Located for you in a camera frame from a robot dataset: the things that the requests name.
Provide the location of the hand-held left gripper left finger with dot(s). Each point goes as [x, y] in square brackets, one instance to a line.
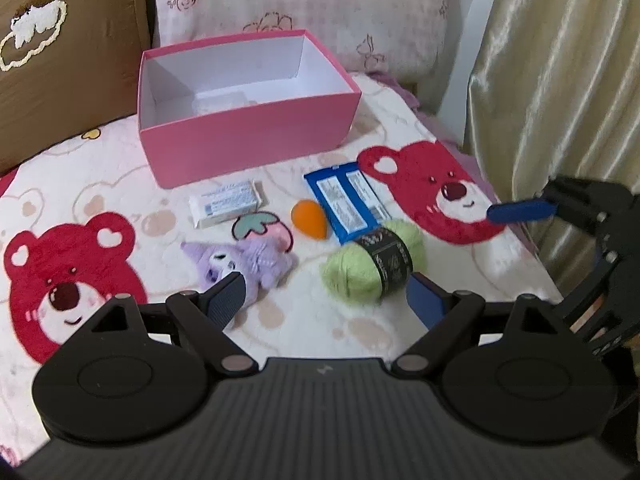
[227, 299]

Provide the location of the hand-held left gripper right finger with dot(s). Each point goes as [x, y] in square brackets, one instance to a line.
[424, 301]

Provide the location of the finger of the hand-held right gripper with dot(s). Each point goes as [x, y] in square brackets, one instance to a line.
[520, 211]
[617, 280]

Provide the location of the purple plush toy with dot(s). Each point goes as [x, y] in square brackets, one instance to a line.
[260, 262]

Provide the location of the green yarn ball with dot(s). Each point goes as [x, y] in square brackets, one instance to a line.
[355, 272]

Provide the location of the orange egg-shaped sponge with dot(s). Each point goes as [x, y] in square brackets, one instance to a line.
[311, 219]

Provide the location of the pink cardboard box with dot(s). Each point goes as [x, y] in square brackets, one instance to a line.
[250, 135]

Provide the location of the white tissue packet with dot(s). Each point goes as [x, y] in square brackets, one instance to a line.
[225, 204]

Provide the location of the blue foil packet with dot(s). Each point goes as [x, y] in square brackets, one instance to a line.
[345, 202]

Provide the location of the bear printed blanket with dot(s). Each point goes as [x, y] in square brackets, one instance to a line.
[125, 200]

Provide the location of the beige satin curtain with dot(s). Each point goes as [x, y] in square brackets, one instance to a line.
[560, 70]

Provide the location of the brown embroidered pillow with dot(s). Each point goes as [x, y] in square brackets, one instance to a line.
[65, 70]

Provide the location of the pink floral pillow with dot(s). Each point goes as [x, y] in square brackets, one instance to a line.
[310, 5]

